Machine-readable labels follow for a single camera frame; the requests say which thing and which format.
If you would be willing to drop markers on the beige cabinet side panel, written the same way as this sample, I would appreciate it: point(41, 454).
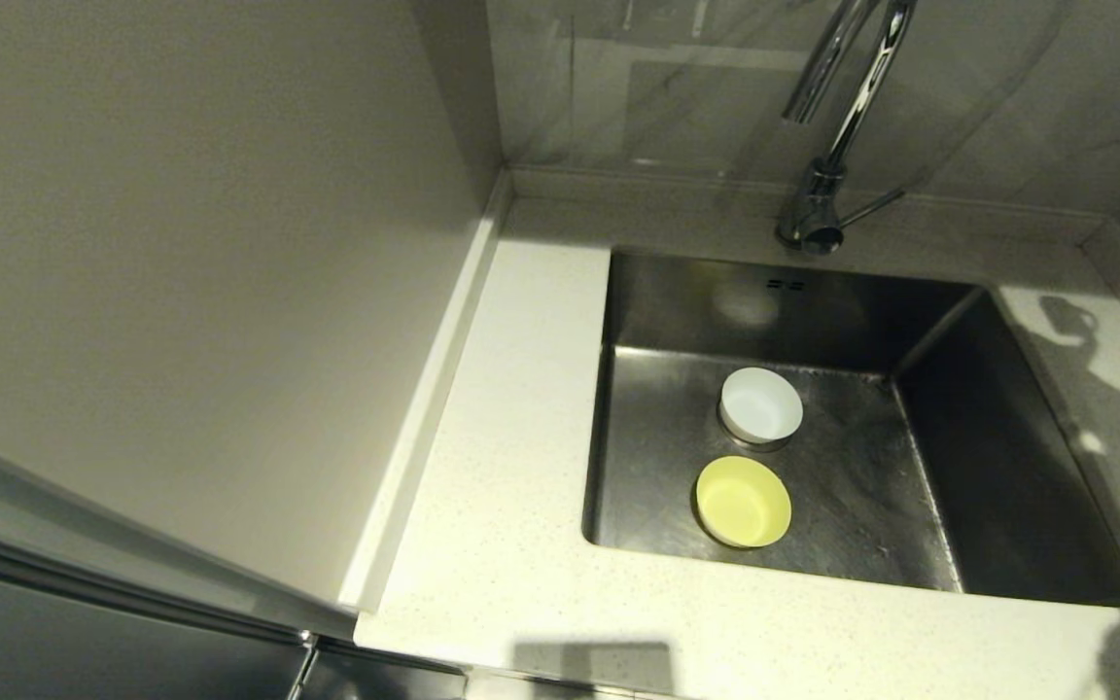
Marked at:
point(181, 243)

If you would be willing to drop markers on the chrome gooseneck kitchen faucet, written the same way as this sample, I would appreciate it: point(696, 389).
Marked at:
point(818, 199)

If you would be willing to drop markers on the white plastic bowl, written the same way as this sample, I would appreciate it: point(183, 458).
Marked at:
point(761, 403)

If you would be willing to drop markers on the stainless steel sink basin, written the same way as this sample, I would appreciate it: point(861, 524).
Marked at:
point(988, 467)

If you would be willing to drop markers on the grey metal appliance door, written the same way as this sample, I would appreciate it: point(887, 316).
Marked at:
point(84, 632)

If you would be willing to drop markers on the yellow plastic bowl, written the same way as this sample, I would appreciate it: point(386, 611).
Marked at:
point(743, 501)

